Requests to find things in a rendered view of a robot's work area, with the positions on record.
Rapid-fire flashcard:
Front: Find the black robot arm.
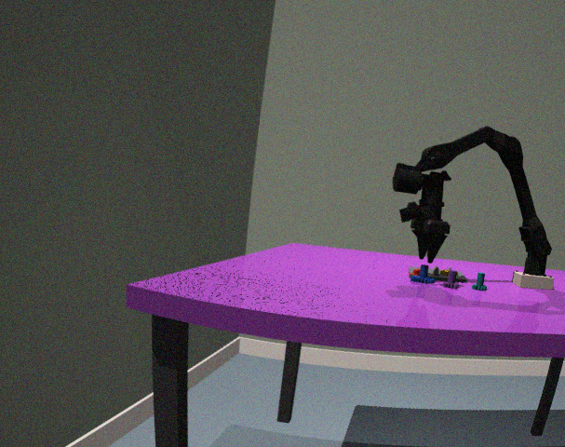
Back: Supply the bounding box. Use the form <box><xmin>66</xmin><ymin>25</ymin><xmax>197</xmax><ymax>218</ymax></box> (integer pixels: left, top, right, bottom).
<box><xmin>392</xmin><ymin>126</ymin><xmax>552</xmax><ymax>277</ymax></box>

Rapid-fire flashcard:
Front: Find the blue gear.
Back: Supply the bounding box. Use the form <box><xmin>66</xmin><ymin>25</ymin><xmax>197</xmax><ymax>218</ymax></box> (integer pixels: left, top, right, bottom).
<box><xmin>410</xmin><ymin>264</ymin><xmax>436</xmax><ymax>284</ymax></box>

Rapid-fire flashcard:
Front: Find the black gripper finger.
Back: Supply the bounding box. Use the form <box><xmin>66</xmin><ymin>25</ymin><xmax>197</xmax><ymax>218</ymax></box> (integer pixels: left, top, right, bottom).
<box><xmin>423</xmin><ymin>232</ymin><xmax>447</xmax><ymax>264</ymax></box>
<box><xmin>412</xmin><ymin>230</ymin><xmax>428</xmax><ymax>260</ymax></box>

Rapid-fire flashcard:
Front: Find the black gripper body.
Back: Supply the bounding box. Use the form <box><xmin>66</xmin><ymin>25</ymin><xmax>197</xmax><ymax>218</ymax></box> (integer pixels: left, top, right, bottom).
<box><xmin>410</xmin><ymin>195</ymin><xmax>451</xmax><ymax>236</ymax></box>

